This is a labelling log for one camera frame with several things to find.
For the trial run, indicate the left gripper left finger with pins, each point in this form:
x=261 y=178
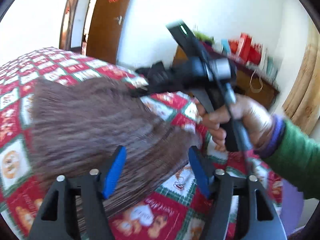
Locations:
x=57 y=217

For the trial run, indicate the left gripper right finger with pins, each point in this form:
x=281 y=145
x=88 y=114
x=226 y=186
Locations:
x=240 y=202

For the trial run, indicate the brown knitted sweater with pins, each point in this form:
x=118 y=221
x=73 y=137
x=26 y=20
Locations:
x=76 y=128

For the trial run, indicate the green sleeve right forearm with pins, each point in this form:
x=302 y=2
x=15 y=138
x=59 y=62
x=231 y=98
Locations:
x=293 y=155

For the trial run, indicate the green folded clothes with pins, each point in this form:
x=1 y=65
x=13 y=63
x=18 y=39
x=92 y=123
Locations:
x=204 y=38

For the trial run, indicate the person's right hand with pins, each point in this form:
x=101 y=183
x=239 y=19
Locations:
x=256 y=119

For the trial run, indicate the wooden desk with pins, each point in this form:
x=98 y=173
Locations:
x=254 y=85

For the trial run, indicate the red gift bags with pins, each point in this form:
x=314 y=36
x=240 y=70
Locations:
x=245 y=50

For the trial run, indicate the brown wooden door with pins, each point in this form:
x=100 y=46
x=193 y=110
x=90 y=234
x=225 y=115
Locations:
x=104 y=33

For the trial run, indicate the silver door handle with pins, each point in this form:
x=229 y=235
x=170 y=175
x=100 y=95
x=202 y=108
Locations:
x=119 y=19

